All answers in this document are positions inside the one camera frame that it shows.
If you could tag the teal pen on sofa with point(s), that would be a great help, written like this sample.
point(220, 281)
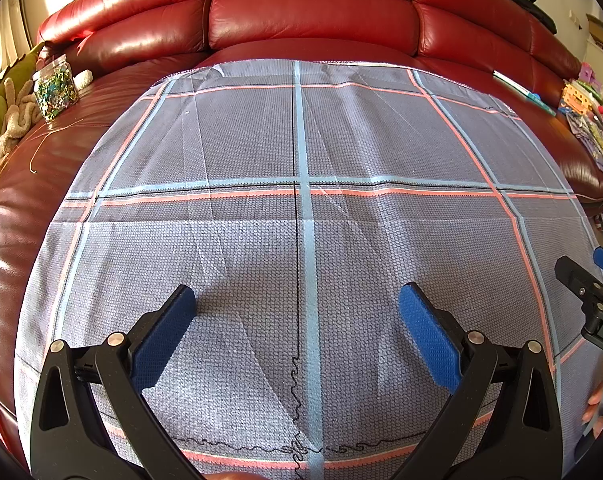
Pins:
point(524, 92)

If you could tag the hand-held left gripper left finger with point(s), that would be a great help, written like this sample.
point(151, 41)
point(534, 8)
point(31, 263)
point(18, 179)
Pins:
point(164, 340)

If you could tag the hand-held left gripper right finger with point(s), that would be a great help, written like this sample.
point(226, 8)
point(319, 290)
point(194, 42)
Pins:
point(429, 340)

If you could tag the beige knotted plush toy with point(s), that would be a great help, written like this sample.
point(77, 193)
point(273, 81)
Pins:
point(19, 120)

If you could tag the white fuzzy object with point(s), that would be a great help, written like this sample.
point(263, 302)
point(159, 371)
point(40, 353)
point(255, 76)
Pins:
point(83, 79)

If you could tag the small black and white object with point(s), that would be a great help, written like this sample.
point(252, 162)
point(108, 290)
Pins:
point(602, 221)

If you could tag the grey plaid cloth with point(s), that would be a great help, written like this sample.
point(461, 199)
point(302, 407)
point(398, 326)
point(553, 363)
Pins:
point(256, 135)

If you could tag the red leather sofa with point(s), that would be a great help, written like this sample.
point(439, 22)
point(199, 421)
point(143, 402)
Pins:
point(306, 5)

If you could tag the colourful toy pile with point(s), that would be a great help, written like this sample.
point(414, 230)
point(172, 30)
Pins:
point(579, 97)

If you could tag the folded fabric pile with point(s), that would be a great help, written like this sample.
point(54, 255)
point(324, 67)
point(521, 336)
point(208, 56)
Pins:
point(599, 147)

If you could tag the beige curtain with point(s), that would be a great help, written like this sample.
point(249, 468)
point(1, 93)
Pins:
point(1, 55)

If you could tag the person's right hand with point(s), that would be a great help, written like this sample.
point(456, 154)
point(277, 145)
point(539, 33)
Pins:
point(595, 400)

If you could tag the green plush toy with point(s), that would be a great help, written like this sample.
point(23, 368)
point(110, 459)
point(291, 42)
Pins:
point(1, 105)

